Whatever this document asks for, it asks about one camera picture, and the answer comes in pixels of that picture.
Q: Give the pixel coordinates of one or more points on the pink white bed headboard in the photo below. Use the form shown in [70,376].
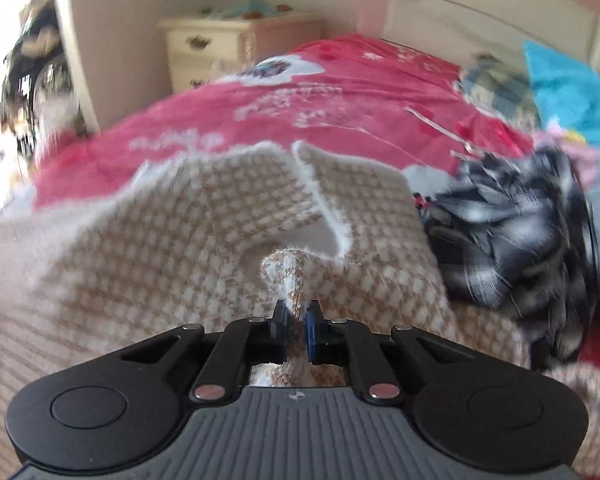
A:
[480,10]

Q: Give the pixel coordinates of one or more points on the black wheelchair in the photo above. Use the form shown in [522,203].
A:
[40,85]

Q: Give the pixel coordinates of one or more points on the light blue cloth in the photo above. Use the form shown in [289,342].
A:
[250,7]

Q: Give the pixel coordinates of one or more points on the blue patterned quilt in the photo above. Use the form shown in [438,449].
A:
[575,90]

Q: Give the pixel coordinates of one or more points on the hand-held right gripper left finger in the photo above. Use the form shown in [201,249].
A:
[281,332]

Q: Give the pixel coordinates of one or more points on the plaid pillow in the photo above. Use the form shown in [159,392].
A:
[500,90]

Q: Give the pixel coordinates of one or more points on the cream nightstand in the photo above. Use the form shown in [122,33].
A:
[205,50]

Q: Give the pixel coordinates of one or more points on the dark plaid shirt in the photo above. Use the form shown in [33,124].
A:
[505,240]

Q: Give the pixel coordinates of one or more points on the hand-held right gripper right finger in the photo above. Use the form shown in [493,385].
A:
[312,335]

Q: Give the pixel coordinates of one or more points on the beige houndstooth cardigan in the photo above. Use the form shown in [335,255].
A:
[155,260]

